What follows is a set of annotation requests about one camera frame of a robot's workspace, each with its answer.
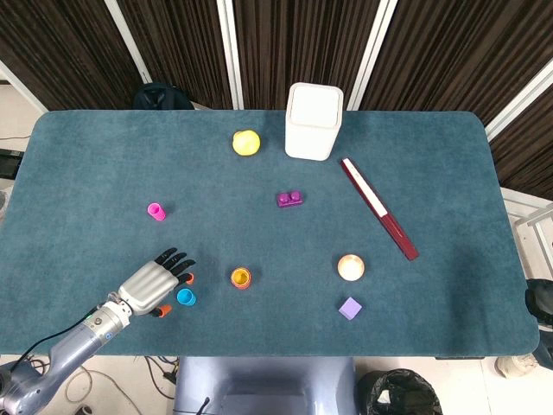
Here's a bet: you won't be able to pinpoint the orange plastic cup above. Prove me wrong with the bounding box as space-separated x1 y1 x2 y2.
229 266 252 290

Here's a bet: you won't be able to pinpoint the black trash bin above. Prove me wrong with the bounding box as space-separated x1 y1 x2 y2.
358 368 442 415

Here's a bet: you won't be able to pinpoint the blue-grey robot torso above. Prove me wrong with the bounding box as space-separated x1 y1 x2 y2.
174 356 359 415

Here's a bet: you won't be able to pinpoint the black floor device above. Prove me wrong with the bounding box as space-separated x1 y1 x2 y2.
0 149 23 179

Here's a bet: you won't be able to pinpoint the thin black torso wire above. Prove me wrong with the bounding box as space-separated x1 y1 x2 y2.
172 396 212 415

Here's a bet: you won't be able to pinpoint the purple building block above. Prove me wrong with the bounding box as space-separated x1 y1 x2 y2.
276 190 306 210

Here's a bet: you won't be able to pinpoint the yellow ball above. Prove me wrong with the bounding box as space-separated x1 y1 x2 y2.
232 129 262 156

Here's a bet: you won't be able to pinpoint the peach wooden ball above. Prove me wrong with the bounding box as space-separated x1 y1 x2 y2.
337 253 366 283

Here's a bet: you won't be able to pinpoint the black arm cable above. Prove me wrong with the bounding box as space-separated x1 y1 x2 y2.
9 305 103 374

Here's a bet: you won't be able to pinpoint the grey floor cable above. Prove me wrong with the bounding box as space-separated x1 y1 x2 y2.
64 365 174 407

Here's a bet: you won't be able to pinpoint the long maroon box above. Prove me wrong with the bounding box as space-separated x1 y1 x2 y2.
340 157 421 263

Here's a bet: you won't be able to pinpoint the pink plastic cup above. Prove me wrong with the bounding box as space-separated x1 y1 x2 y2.
146 201 168 222

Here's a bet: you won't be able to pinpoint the white square bin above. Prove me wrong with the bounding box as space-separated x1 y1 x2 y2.
284 81 345 163

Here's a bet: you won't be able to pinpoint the white metal frame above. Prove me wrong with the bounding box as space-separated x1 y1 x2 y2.
500 188 553 278

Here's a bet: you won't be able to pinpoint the white partition frame post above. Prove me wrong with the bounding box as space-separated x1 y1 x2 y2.
0 60 48 112
485 68 553 142
347 0 398 112
215 0 245 110
103 0 153 86

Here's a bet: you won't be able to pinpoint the black office chair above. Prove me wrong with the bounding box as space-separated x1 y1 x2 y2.
132 83 195 112

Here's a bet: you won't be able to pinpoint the black floor cable bundle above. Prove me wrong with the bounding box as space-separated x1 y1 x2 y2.
16 354 179 388

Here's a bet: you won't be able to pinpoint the lilac cube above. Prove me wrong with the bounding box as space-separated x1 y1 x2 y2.
338 296 364 322

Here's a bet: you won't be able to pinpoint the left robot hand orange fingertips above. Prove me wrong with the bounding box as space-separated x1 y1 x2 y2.
117 246 196 320

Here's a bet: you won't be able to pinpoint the teal table mat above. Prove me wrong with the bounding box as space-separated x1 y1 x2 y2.
0 110 541 358

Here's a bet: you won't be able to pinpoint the beige cloth bundle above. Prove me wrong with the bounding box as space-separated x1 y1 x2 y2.
494 354 539 378

